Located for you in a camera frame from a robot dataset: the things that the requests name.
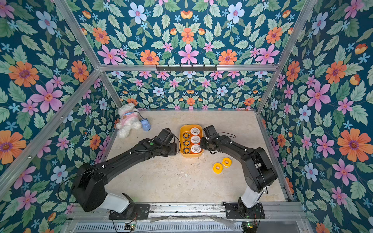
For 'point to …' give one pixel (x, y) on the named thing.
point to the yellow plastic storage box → (190, 137)
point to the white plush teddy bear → (130, 118)
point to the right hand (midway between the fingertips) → (202, 143)
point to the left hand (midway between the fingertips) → (176, 149)
